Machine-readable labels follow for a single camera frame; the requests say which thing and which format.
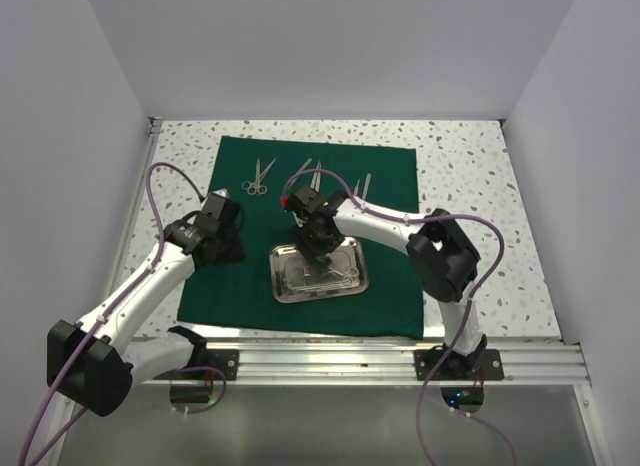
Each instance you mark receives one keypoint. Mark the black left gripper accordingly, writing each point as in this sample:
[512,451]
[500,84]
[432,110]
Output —
[234,255]

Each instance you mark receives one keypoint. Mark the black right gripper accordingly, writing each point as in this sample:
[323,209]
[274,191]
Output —
[299,232]

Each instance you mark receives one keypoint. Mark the steel tweezers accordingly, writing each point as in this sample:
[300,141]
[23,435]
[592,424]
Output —
[303,166]
[316,178]

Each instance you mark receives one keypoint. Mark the stainless steel instrument tray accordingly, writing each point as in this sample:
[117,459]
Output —
[294,280]

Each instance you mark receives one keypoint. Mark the steel forceps with ring handles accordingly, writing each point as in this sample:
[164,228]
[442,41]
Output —
[266,169]

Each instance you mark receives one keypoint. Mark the green surgical cloth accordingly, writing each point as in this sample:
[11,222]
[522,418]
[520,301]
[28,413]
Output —
[240,295]

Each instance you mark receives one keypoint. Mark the steel scissors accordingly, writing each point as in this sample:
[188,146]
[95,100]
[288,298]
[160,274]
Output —
[345,276]

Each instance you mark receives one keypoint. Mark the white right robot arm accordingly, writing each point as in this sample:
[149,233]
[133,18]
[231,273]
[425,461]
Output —
[441,254]

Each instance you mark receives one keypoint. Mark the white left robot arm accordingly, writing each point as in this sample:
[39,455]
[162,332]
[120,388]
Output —
[94,362]

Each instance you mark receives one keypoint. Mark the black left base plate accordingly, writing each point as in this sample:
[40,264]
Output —
[225,360]

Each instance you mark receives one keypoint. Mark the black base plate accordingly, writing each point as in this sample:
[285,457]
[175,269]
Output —
[486,365]
[225,360]

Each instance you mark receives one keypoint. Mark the aluminium front rail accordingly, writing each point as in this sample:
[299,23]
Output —
[319,362]

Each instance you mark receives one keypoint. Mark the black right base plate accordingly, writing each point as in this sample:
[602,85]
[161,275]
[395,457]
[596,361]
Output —
[486,365]

